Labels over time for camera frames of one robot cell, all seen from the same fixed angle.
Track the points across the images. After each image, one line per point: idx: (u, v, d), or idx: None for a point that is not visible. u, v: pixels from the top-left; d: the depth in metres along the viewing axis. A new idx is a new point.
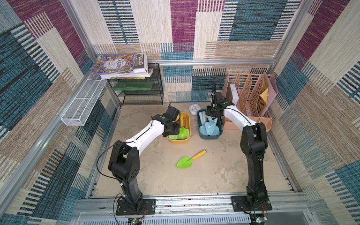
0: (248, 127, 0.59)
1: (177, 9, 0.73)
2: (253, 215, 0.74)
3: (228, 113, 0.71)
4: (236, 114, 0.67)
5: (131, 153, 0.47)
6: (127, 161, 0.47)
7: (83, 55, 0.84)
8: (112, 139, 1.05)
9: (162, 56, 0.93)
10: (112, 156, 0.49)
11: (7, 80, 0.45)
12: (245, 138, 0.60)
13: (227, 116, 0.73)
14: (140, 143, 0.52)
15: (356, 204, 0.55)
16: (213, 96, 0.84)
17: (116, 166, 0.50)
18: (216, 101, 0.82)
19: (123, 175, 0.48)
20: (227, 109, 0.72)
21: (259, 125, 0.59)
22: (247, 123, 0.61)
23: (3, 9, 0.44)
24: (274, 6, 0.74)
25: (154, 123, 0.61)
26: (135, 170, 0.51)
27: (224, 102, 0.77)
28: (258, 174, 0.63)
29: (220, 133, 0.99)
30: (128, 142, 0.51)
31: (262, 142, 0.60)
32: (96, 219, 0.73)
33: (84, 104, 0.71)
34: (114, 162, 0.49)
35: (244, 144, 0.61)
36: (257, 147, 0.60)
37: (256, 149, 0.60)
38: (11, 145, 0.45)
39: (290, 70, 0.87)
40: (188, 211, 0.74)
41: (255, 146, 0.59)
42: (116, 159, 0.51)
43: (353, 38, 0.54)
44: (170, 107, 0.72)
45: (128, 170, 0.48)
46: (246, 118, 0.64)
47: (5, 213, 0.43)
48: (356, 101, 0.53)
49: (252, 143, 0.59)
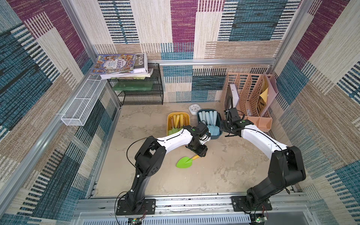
0: (280, 153, 0.46)
1: (177, 9, 0.73)
2: (253, 215, 0.74)
3: (249, 134, 0.60)
4: (260, 135, 0.56)
5: (161, 151, 0.51)
6: (153, 157, 0.52)
7: (83, 55, 0.84)
8: (112, 139, 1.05)
9: (162, 56, 0.93)
10: (141, 147, 0.55)
11: (7, 80, 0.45)
12: (277, 168, 0.47)
13: (246, 137, 0.62)
14: (168, 145, 0.56)
15: (356, 204, 0.55)
16: (228, 114, 0.73)
17: (140, 158, 0.55)
18: (232, 119, 0.71)
19: (145, 168, 0.53)
20: (246, 130, 0.61)
21: (293, 150, 0.47)
22: (276, 146, 0.49)
23: (3, 9, 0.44)
24: (274, 6, 0.74)
25: (185, 132, 0.66)
26: (156, 168, 0.55)
27: (241, 121, 0.66)
28: (270, 192, 0.57)
29: (220, 133, 0.99)
30: (159, 139, 0.56)
31: (298, 172, 0.47)
32: (96, 219, 0.73)
33: (84, 104, 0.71)
34: (141, 153, 0.55)
35: (274, 174, 0.48)
36: (292, 179, 0.46)
37: (290, 182, 0.46)
38: (11, 145, 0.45)
39: (289, 70, 0.87)
40: (188, 211, 0.74)
41: (289, 177, 0.46)
42: (145, 151, 0.56)
43: (353, 38, 0.54)
44: (202, 122, 0.76)
45: (151, 166, 0.51)
46: (274, 141, 0.52)
47: (5, 213, 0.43)
48: (356, 101, 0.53)
49: (287, 173, 0.46)
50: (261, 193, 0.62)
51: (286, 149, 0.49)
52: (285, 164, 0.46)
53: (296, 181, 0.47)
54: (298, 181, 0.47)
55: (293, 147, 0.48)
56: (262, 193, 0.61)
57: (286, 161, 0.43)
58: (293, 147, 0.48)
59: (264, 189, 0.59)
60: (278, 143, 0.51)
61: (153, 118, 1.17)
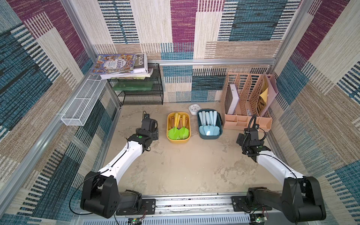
0: (292, 180, 0.44)
1: (177, 9, 0.73)
2: (253, 215, 0.74)
3: (264, 159, 0.58)
4: (274, 161, 0.54)
5: (108, 183, 0.41)
6: (103, 194, 0.41)
7: (83, 55, 0.84)
8: (112, 139, 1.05)
9: (162, 56, 0.93)
10: (85, 192, 0.42)
11: (7, 80, 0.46)
12: (288, 196, 0.44)
13: (261, 161, 0.60)
14: (116, 170, 0.46)
15: (356, 204, 0.55)
16: (248, 135, 0.71)
17: (89, 202, 0.43)
18: (250, 143, 0.69)
19: (101, 211, 0.42)
20: (262, 155, 0.59)
21: (310, 180, 0.43)
22: (290, 174, 0.47)
23: (3, 9, 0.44)
24: (274, 6, 0.74)
25: (131, 145, 0.57)
26: (115, 202, 0.45)
27: (258, 146, 0.66)
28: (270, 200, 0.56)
29: (220, 133, 0.99)
30: (103, 171, 0.45)
31: (313, 206, 0.42)
32: (96, 219, 0.72)
33: (84, 104, 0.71)
34: (87, 198, 0.42)
35: (286, 203, 0.45)
36: (307, 213, 0.41)
37: (306, 215, 0.41)
38: (11, 145, 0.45)
39: (290, 70, 0.87)
40: (188, 211, 0.74)
41: (303, 208, 0.42)
42: (89, 195, 0.42)
43: (353, 38, 0.54)
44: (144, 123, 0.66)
45: (106, 203, 0.41)
46: (288, 168, 0.49)
47: (5, 213, 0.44)
48: (356, 101, 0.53)
49: (299, 204, 0.42)
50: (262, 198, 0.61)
51: (302, 179, 0.45)
52: (297, 193, 0.42)
53: (312, 216, 0.41)
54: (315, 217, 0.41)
55: (310, 177, 0.44)
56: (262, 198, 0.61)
57: (300, 190, 0.42)
58: (310, 178, 0.44)
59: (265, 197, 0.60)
60: (294, 170, 0.48)
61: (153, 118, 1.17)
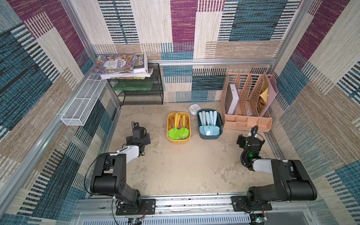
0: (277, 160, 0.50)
1: (177, 9, 0.73)
2: (253, 215, 0.74)
3: (257, 163, 0.65)
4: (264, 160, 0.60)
5: (119, 158, 0.49)
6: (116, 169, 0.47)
7: (83, 55, 0.84)
8: (112, 139, 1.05)
9: (162, 56, 0.93)
10: (96, 169, 0.47)
11: (7, 80, 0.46)
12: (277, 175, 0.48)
13: (257, 167, 0.65)
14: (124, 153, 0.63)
15: (356, 204, 0.55)
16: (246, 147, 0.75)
17: (98, 182, 0.46)
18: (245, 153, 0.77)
19: (111, 186, 0.45)
20: (256, 161, 0.66)
21: (295, 162, 0.49)
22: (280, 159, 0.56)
23: (3, 9, 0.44)
24: (274, 6, 0.74)
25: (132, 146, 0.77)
26: (123, 180, 0.49)
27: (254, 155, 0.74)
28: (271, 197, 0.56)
29: (220, 133, 0.99)
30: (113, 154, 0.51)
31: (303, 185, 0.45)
32: (96, 219, 0.73)
33: (84, 103, 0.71)
34: (98, 176, 0.46)
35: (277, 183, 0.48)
36: (296, 188, 0.44)
37: (296, 191, 0.44)
38: (11, 145, 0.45)
39: (290, 70, 0.87)
40: (188, 211, 0.74)
41: (291, 183, 0.45)
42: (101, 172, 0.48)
43: (353, 38, 0.54)
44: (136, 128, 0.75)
45: (118, 176, 0.46)
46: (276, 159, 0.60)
47: (5, 213, 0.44)
48: (356, 101, 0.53)
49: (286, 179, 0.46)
50: (262, 195, 0.61)
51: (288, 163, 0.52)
52: (283, 169, 0.48)
53: (303, 193, 0.44)
54: (305, 195, 0.44)
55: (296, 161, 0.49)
56: (263, 195, 0.61)
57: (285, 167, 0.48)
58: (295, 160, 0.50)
59: (265, 192, 0.59)
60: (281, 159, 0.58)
61: (153, 118, 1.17)
